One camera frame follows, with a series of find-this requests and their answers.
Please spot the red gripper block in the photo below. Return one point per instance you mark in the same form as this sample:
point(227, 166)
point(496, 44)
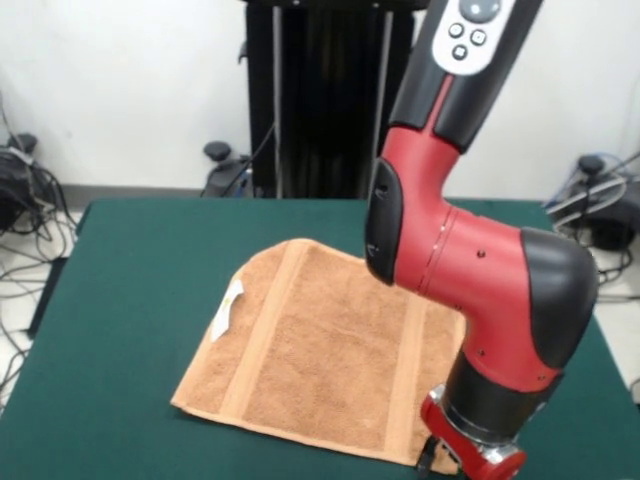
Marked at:
point(470, 455)

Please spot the tan terry towel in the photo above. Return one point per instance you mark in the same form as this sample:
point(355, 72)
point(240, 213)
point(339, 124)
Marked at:
point(320, 350)

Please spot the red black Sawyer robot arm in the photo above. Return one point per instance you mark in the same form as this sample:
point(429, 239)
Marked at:
point(475, 260)

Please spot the dark green table cloth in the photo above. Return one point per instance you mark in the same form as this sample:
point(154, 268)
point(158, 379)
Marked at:
point(125, 300)

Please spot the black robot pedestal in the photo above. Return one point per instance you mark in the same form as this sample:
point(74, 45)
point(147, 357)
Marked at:
point(325, 100)

